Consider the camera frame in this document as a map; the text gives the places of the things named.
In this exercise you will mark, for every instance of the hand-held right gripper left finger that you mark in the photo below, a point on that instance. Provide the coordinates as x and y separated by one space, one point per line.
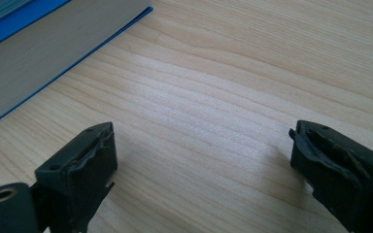
77 168

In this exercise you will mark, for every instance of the thick blue book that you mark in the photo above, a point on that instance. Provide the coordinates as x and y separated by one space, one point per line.
45 58

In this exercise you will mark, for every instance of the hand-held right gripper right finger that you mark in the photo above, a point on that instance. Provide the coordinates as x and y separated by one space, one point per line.
343 168

